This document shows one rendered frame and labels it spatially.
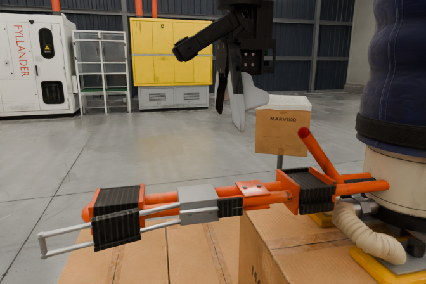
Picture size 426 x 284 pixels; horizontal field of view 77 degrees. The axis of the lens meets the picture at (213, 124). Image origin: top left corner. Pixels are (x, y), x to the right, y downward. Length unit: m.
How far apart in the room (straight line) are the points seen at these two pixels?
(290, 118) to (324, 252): 1.55
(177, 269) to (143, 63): 6.76
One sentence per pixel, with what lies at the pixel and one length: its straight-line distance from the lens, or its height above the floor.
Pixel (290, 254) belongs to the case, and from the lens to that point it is 0.62.
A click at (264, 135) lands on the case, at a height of 0.77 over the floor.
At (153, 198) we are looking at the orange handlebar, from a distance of 0.51.
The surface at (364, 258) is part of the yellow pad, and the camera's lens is 0.62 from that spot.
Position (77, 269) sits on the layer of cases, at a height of 0.54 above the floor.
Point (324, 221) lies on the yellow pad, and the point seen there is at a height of 0.96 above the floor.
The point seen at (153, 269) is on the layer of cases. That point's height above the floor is 0.54.
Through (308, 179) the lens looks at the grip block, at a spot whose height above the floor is 1.09.
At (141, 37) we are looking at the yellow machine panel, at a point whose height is 1.98.
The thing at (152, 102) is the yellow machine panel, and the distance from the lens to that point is 7.74.
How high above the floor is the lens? 1.32
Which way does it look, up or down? 13 degrees down
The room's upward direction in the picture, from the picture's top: straight up
